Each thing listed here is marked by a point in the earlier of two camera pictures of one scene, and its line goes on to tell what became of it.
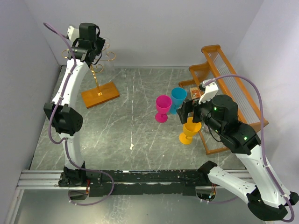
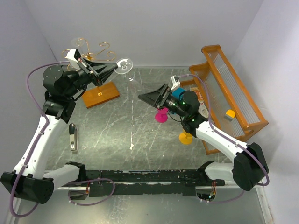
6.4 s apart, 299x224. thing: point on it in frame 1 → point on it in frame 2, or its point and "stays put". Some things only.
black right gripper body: [201, 111] → [166, 99]
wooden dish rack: [216, 68] stays put
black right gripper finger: [188, 107] → [154, 98]
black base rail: [106, 183] stays put
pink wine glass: [163, 103] stays put
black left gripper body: [99, 45] → [88, 70]
